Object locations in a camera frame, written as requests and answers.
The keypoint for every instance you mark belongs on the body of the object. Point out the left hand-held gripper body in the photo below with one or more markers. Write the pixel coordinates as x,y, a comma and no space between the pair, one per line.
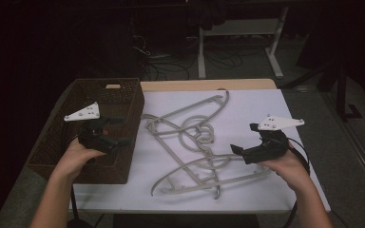
90,111

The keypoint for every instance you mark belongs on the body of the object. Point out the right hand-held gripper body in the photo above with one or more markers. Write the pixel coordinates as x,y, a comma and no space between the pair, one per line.
272,148

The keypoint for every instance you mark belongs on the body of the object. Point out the brown woven basket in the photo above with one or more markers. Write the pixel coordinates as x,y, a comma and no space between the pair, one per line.
60,141

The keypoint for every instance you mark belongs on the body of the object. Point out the person's right hand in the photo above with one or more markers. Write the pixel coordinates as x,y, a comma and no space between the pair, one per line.
290,171

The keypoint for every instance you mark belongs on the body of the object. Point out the person's left hand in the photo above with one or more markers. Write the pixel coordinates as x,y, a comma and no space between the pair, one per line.
71,161

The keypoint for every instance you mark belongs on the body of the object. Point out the white board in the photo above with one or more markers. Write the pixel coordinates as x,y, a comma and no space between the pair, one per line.
266,98

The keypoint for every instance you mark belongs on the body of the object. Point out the dark metal stand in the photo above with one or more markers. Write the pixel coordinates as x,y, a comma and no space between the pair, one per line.
341,95

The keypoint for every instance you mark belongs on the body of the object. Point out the white metal desk frame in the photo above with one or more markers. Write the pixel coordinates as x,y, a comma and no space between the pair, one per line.
201,57

